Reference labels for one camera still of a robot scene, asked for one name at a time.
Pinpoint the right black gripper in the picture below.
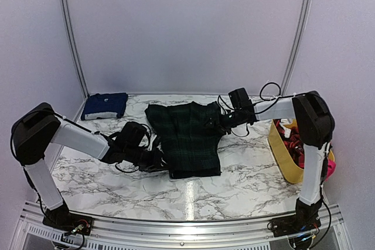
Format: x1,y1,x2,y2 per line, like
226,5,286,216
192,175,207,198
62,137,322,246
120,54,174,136
200,109,246,135

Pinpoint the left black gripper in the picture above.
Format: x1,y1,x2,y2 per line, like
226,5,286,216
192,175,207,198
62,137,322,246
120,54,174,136
125,145,173,173

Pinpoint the dark green plaid garment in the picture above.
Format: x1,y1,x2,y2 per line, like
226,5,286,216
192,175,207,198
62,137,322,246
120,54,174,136
145,102,224,179

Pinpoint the navy blue t-shirt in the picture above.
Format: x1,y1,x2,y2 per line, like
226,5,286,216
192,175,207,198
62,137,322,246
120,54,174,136
80,93,128,121

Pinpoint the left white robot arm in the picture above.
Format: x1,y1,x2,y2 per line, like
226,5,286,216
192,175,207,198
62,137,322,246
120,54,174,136
9,102,168,230

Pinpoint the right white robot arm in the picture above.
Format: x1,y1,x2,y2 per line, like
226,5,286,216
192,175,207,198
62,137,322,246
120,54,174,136
204,88,335,231

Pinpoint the red black printed garment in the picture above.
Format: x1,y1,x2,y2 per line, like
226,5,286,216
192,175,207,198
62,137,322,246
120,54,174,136
274,119,305,169

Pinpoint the pink garment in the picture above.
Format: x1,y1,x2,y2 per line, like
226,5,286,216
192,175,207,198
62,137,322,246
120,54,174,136
326,159,336,180

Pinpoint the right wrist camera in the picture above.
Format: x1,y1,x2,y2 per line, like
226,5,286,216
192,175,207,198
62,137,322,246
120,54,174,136
229,88,253,110

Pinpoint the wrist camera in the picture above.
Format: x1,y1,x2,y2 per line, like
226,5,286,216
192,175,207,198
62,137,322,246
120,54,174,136
115,121,151,148
229,88,253,110

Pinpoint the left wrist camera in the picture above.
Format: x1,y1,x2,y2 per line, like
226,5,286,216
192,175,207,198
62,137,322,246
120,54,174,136
115,121,151,148

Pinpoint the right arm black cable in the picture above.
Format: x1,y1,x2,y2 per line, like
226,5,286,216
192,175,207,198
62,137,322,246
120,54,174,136
259,82,284,103

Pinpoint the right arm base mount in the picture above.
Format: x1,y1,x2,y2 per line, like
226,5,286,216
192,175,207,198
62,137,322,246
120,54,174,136
267,214,321,237

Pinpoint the front aluminium rail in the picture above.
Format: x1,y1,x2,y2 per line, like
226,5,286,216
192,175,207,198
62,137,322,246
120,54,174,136
10,201,353,249

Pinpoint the right aluminium frame post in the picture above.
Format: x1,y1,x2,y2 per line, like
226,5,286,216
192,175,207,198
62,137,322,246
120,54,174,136
281,0,311,95

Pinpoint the aluminium frame post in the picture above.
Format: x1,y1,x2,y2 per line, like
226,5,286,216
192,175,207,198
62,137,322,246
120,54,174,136
55,0,90,97
281,0,311,95

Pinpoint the left aluminium frame post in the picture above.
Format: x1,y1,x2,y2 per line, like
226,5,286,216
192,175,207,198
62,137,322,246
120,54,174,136
55,0,90,97

